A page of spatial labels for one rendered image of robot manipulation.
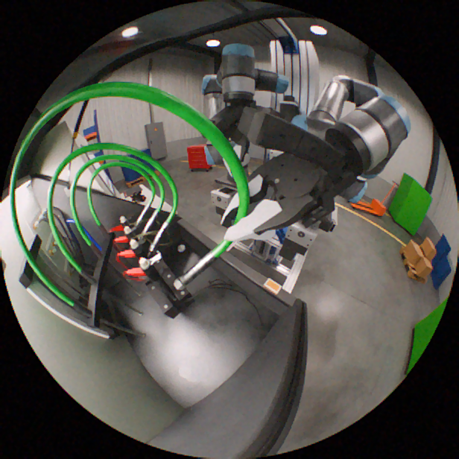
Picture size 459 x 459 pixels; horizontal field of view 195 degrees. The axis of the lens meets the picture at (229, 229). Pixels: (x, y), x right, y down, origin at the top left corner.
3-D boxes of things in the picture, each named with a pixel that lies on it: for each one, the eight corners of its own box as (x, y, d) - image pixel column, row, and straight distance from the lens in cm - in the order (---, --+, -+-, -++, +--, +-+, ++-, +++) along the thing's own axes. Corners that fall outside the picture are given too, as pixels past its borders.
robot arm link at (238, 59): (248, 56, 49) (260, 44, 42) (248, 86, 44) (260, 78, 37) (218, 54, 47) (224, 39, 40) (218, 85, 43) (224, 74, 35)
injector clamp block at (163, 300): (199, 305, 55) (189, 291, 41) (179, 323, 56) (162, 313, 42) (158, 256, 74) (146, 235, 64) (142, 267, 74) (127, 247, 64)
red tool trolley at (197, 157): (189, 172, 482) (186, 147, 465) (195, 168, 521) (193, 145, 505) (209, 172, 452) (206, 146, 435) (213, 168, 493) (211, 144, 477)
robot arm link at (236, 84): (241, 74, 34) (213, 81, 39) (241, 92, 33) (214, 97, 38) (261, 83, 40) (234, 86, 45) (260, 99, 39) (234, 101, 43)
